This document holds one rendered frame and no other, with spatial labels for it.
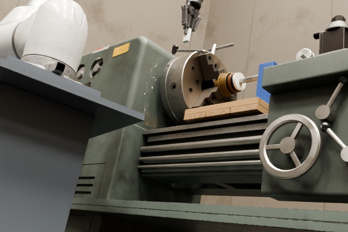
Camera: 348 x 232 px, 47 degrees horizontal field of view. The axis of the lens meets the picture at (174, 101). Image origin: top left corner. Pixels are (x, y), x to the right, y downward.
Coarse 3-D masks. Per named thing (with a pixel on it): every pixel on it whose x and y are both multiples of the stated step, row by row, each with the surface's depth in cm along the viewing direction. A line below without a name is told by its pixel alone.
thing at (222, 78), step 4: (236, 72) 152; (220, 76) 154; (224, 76) 152; (228, 76) 151; (232, 76) 150; (216, 80) 156; (220, 80) 153; (224, 80) 151; (228, 80) 150; (232, 80) 149; (216, 84) 155; (220, 84) 152; (224, 84) 151; (228, 84) 150; (232, 84) 149; (220, 88) 153; (224, 88) 152; (228, 88) 151; (232, 88) 150; (220, 92) 153; (224, 92) 153; (228, 92) 152; (232, 92) 153; (236, 92) 152
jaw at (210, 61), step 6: (198, 54) 160; (204, 54) 158; (210, 54) 159; (204, 60) 158; (210, 60) 159; (204, 66) 159; (210, 66) 157; (216, 66) 158; (204, 72) 159; (210, 72) 157; (216, 72) 155; (222, 72) 156; (204, 78) 160; (210, 78) 158
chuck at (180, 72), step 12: (180, 60) 158; (192, 60) 157; (216, 60) 168; (168, 72) 158; (180, 72) 153; (192, 72) 156; (168, 84) 156; (180, 84) 151; (192, 84) 155; (204, 84) 169; (168, 96) 156; (180, 96) 152; (192, 96) 154; (180, 108) 154; (180, 120) 159
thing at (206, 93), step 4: (212, 88) 155; (216, 88) 153; (204, 92) 157; (208, 92) 155; (212, 92) 153; (216, 92) 152; (200, 96) 156; (204, 96) 154; (208, 96) 152; (212, 96) 153; (216, 96) 154; (220, 96) 153; (196, 100) 155; (200, 100) 153; (204, 100) 152; (208, 100) 153; (212, 100) 153; (196, 104) 153; (200, 104) 151; (204, 104) 152; (208, 104) 154; (212, 104) 153
